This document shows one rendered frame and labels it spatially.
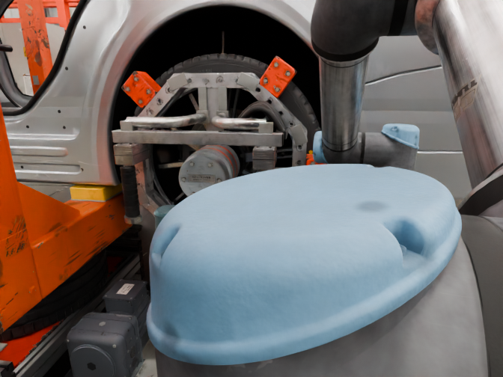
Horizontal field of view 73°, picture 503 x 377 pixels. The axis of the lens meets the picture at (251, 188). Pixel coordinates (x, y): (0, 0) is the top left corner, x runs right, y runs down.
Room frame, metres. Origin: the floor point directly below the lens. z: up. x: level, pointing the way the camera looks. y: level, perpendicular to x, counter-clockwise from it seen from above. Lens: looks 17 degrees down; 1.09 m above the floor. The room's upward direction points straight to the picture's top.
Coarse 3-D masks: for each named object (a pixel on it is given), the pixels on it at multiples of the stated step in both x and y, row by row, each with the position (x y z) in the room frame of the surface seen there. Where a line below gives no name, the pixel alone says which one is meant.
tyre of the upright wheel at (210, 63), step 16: (176, 64) 1.11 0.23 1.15; (192, 64) 1.09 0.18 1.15; (208, 64) 1.08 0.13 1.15; (224, 64) 1.08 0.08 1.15; (240, 64) 1.07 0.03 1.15; (256, 64) 1.06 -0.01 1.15; (160, 80) 1.11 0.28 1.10; (288, 96) 1.05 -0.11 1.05; (304, 96) 1.06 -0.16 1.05; (304, 112) 1.04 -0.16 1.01
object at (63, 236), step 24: (24, 192) 0.84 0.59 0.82; (48, 216) 0.90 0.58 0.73; (72, 216) 1.00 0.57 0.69; (96, 216) 1.08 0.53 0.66; (120, 216) 1.23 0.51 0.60; (48, 240) 0.86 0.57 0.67; (72, 240) 0.95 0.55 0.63; (96, 240) 1.06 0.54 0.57; (48, 264) 0.84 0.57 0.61; (72, 264) 0.93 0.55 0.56; (48, 288) 0.83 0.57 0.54
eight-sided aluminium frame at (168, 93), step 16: (176, 80) 1.01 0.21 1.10; (192, 80) 1.00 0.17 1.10; (208, 80) 1.00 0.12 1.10; (224, 80) 0.99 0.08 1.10; (240, 80) 0.98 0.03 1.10; (256, 80) 0.98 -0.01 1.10; (160, 96) 1.02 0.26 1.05; (176, 96) 1.06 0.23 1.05; (256, 96) 0.98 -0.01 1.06; (272, 96) 0.97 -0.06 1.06; (144, 112) 1.03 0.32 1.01; (160, 112) 1.03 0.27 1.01; (288, 112) 0.97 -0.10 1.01; (144, 128) 1.03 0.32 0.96; (288, 128) 0.97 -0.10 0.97; (304, 128) 0.97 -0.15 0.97; (304, 144) 0.96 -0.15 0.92; (144, 160) 1.04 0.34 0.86; (304, 160) 0.96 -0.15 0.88; (144, 176) 1.03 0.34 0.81; (144, 192) 1.03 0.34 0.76
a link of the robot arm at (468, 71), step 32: (416, 0) 0.40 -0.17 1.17; (448, 0) 0.35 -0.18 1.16; (480, 0) 0.30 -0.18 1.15; (416, 32) 0.44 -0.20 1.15; (448, 32) 0.31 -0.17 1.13; (480, 32) 0.27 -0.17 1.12; (448, 64) 0.29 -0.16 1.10; (480, 64) 0.24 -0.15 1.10; (480, 96) 0.22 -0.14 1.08; (480, 128) 0.21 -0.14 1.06; (480, 160) 0.19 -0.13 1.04; (480, 192) 0.16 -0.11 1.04
